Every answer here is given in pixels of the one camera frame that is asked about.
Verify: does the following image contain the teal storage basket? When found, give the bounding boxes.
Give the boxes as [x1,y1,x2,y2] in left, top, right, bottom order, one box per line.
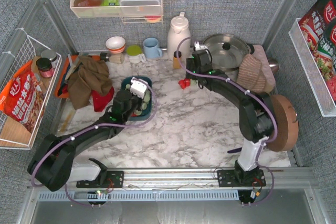
[121,77,152,121]

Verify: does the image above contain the red capsule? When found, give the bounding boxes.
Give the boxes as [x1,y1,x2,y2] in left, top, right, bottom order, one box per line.
[179,80,186,89]
[184,79,191,87]

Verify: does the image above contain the red cloth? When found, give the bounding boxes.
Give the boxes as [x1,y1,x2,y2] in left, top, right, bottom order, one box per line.
[91,87,114,112]

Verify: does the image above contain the brown cloth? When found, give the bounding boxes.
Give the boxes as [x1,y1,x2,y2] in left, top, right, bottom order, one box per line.
[68,56,112,110]

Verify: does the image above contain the pink striped towel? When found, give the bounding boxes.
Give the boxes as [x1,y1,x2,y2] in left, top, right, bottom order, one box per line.
[236,54,266,93]

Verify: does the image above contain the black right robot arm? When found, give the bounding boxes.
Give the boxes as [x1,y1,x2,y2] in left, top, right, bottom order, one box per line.
[186,49,278,184]

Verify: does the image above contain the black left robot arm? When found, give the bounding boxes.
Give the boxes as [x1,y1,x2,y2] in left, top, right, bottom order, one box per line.
[27,90,146,191]

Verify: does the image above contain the orange spice bottle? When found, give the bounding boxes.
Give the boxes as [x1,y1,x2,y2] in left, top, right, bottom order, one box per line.
[173,51,182,69]

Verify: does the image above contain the steel pot with lid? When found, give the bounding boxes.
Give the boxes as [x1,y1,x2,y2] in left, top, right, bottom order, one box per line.
[203,34,255,72]

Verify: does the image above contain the white thermos jug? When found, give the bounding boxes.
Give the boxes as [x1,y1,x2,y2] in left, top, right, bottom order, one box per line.
[167,12,191,61]

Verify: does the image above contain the pepper grinder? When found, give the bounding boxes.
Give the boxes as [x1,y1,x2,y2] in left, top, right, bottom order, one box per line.
[99,52,124,64]

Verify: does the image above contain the green lid cup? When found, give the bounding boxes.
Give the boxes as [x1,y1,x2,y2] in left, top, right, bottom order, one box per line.
[126,45,146,64]

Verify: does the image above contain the blue mug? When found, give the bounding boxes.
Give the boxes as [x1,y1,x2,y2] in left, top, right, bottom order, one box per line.
[143,38,163,59]

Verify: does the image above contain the pink egg tray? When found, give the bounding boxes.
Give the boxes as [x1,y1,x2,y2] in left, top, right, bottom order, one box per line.
[252,45,276,88]

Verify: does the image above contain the white orange bowl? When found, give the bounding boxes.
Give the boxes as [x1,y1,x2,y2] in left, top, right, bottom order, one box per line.
[105,36,125,54]

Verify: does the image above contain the orange tray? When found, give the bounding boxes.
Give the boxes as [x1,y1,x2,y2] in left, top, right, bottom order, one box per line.
[54,55,102,99]

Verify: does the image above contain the red lid jar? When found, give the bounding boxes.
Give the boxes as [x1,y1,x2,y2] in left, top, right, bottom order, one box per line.
[36,58,54,78]

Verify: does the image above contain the silver lid jar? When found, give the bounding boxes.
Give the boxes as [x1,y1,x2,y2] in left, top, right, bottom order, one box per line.
[41,49,58,62]

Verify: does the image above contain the clear plastic containers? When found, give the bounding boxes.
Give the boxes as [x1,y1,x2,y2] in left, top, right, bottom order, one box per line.
[119,0,161,17]

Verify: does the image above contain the round wooden board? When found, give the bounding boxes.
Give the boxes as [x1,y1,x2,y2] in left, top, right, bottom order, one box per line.
[267,94,299,152]

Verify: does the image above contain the red snack bag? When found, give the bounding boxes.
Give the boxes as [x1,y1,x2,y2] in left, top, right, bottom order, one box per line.
[1,61,44,133]

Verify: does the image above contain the red seasoning packet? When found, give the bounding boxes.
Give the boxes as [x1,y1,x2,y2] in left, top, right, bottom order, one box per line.
[299,0,335,101]

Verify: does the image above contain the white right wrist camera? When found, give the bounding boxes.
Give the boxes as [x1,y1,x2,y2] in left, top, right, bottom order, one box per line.
[194,41,208,51]

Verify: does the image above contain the purple handled knife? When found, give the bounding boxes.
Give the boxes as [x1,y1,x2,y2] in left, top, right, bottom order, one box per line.
[227,147,242,154]

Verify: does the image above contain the white wire basket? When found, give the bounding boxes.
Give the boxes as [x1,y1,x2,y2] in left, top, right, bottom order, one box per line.
[1,28,62,150]

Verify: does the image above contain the white mesh wall basket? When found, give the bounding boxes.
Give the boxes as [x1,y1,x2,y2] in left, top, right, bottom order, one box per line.
[288,18,335,118]

